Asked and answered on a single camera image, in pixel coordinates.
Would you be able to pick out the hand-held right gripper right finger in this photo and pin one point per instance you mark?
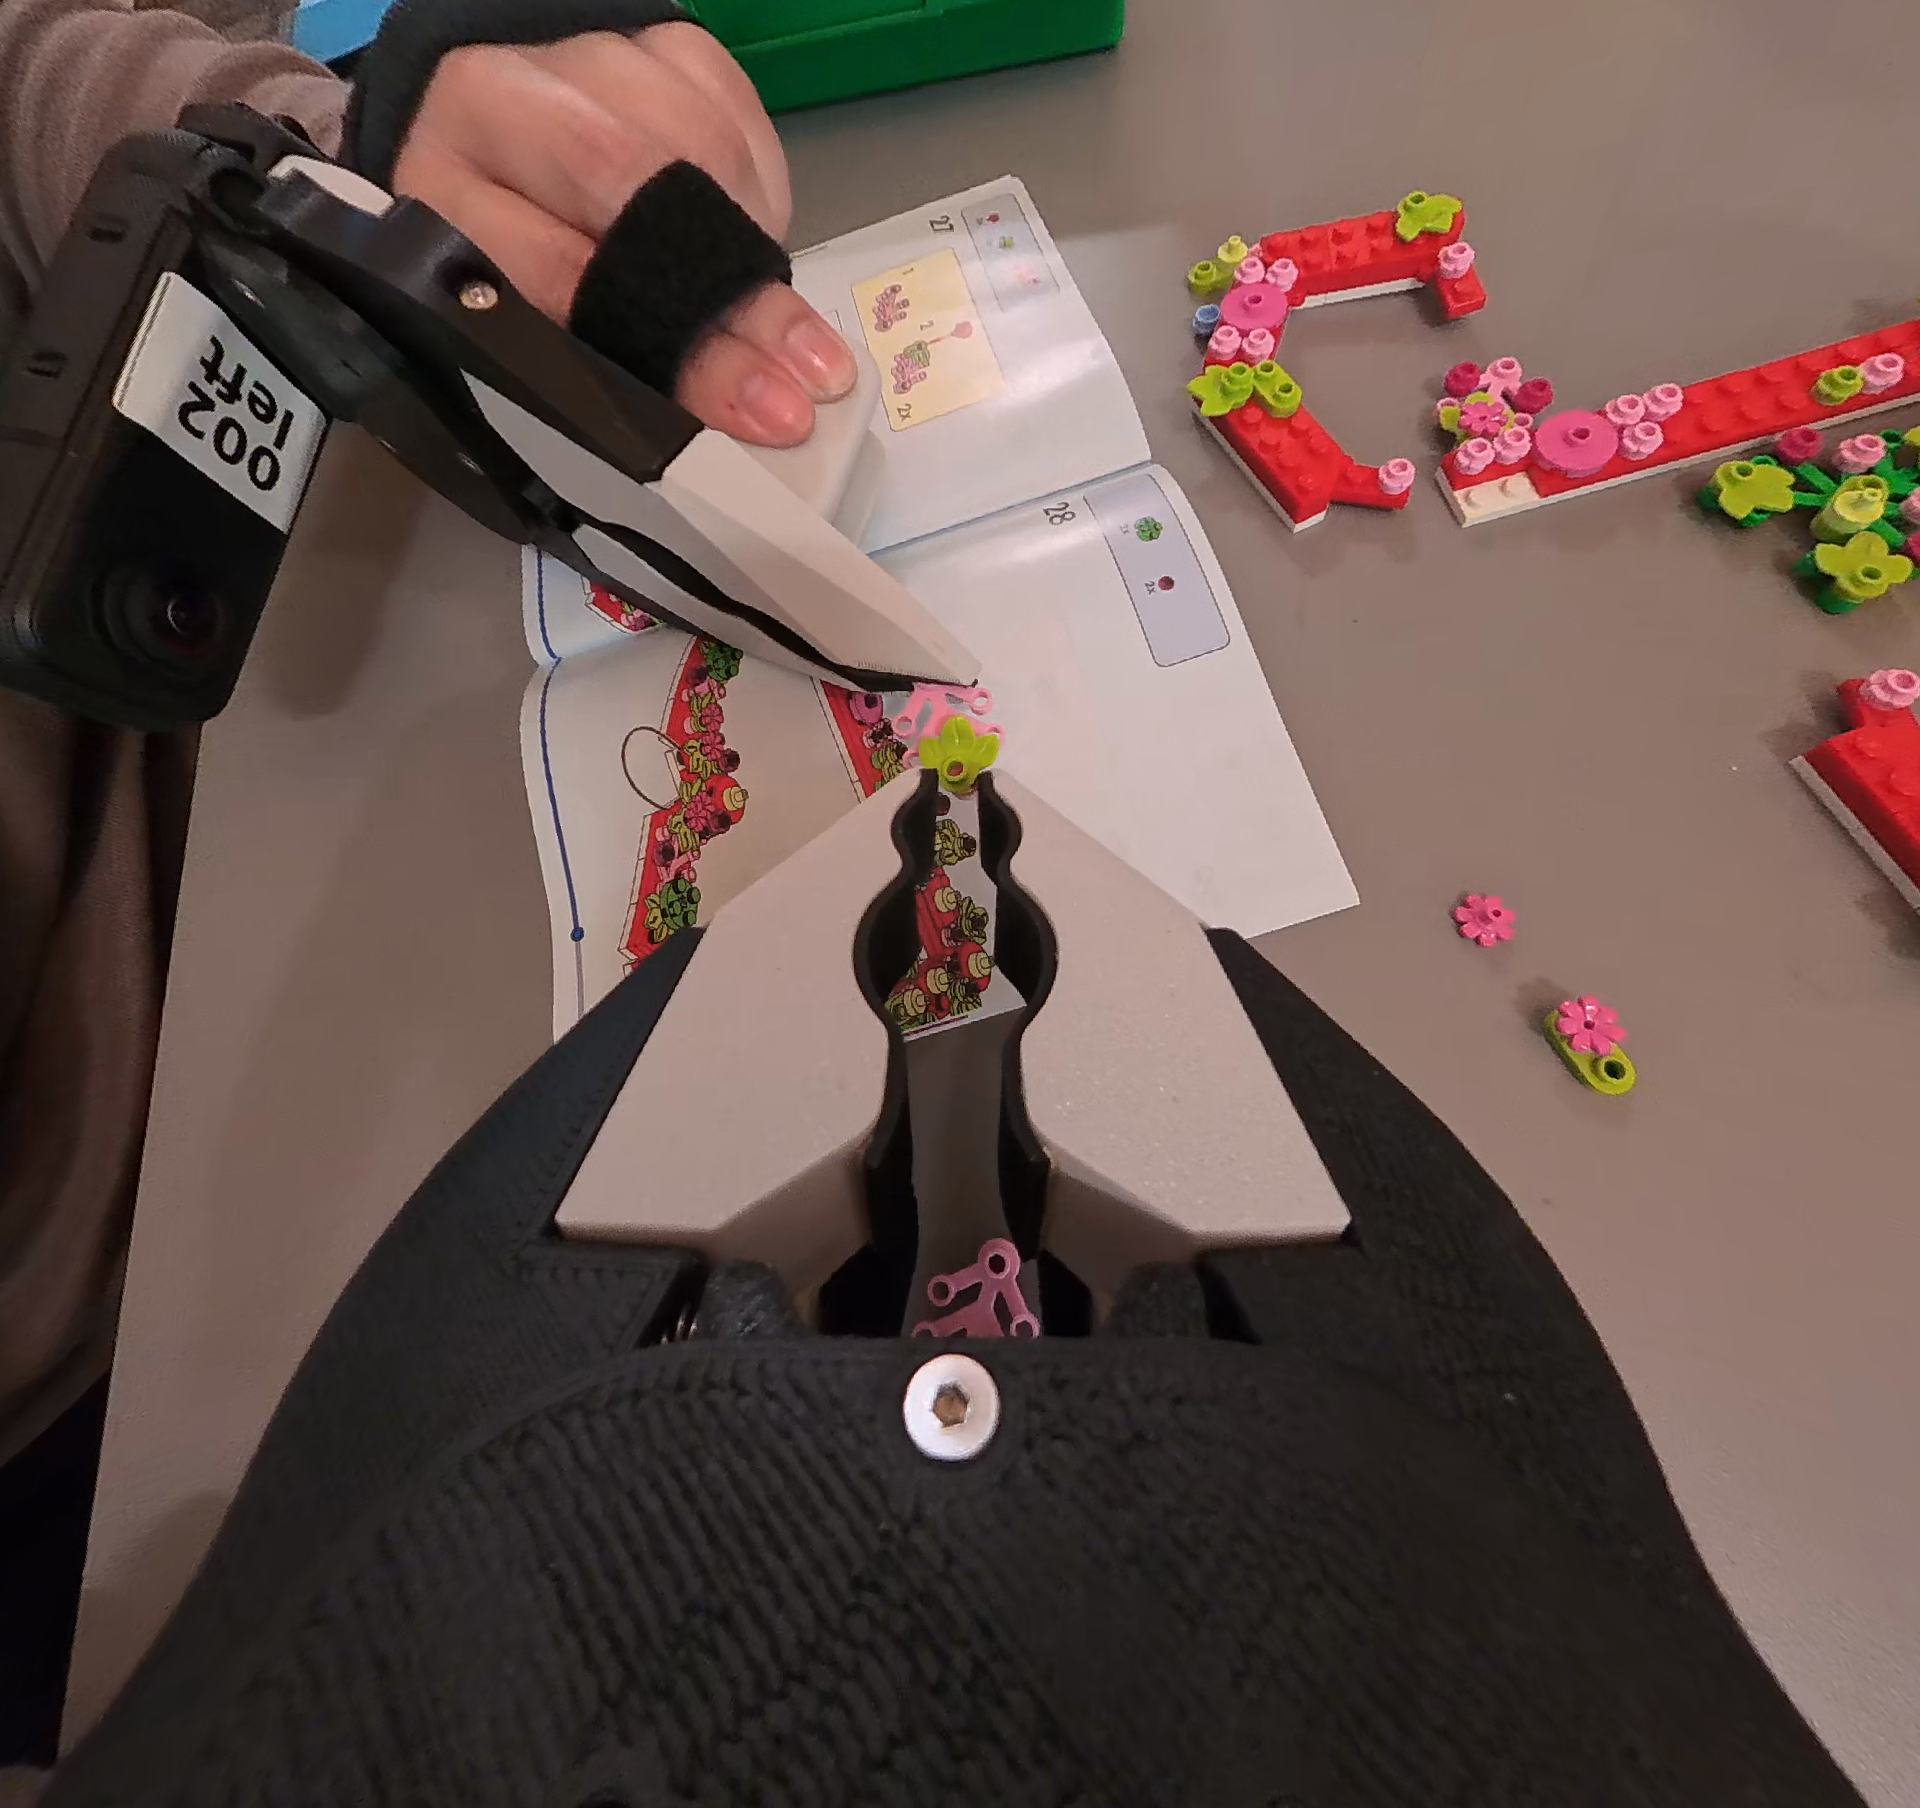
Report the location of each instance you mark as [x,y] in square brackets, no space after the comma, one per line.
[1186,1087]

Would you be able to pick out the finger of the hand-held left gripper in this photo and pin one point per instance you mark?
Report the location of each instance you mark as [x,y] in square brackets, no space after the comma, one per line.
[781,549]
[493,435]

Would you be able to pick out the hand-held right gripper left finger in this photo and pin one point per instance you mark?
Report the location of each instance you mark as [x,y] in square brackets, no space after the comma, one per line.
[719,1087]

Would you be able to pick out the pink lego stem piece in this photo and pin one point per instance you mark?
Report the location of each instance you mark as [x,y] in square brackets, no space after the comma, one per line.
[939,707]
[983,1298]

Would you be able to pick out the lime lego leaf piece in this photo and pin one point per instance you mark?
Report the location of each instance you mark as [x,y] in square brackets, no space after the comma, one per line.
[960,751]

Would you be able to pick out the person's left forearm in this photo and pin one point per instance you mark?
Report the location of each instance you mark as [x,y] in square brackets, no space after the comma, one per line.
[149,68]

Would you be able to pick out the lego instruction booklet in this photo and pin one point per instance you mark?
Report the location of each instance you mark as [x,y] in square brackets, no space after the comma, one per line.
[1170,787]

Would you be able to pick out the lime lego plate pink flower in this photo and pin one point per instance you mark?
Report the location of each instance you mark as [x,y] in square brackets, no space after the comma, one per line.
[1589,1051]

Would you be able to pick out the green lego flower cluster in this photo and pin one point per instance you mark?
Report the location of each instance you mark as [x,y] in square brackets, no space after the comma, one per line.
[1853,503]

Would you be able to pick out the person's left hand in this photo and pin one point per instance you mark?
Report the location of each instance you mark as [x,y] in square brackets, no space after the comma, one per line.
[585,128]

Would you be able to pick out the green storage bin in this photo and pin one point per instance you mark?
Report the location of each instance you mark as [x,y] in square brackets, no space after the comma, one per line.
[901,7]

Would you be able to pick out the person's brown sweater torso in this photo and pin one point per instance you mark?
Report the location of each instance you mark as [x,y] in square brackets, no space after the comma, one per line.
[76,1012]

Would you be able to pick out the red curved lego wall section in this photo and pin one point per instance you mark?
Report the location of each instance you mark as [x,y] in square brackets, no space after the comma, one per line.
[1305,452]

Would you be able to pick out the red long lego wall section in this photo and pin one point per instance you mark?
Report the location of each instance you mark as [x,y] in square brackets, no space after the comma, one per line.
[1724,406]

